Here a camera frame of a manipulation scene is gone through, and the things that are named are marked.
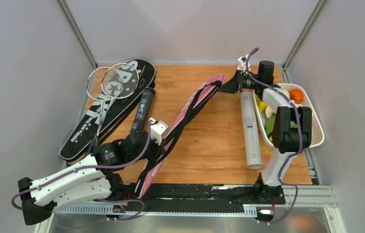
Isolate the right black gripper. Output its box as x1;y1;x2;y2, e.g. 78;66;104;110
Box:
217;69;261;94

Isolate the black shuttlecock tube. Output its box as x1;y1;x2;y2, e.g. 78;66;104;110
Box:
130;87;156;133

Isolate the pink racket cover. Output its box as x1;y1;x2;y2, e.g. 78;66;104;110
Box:
134;73;225;199

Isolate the white shuttlecock tube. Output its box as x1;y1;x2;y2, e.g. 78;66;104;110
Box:
240;92;263;169

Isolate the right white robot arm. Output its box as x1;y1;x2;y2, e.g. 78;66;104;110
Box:
218;48;312;203

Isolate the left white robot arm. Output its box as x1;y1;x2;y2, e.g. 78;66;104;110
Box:
11;118;168;225

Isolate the beige plastic bottle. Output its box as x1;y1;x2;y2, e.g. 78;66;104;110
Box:
237;64;251;72

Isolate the yellow napa cabbage toy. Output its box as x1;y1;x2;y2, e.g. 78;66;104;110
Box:
255;95;268;113

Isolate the mushroom toy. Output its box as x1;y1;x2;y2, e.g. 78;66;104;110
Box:
265;106;276;119

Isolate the green leaf vegetable toy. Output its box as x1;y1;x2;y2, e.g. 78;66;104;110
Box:
265;115;276;142

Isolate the orange tomato toy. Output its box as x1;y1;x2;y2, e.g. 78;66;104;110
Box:
289;88;304;104

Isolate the black racket cover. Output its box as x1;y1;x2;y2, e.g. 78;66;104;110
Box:
59;59;156;162

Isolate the white racket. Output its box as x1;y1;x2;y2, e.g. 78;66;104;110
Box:
89;63;140;155
86;67;123;155

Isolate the white racket outer left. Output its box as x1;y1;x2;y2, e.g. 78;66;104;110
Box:
86;67;123;155

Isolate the white plastic tray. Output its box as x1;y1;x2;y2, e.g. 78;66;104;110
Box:
252;83;325;149

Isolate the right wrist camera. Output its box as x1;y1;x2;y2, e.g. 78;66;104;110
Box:
237;54;249;67

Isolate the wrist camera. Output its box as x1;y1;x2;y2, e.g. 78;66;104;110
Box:
149;117;168;145
237;54;249;67

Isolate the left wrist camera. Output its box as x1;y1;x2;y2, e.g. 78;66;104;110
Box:
149;117;168;145

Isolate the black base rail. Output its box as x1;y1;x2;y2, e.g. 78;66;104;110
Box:
140;181;285;213

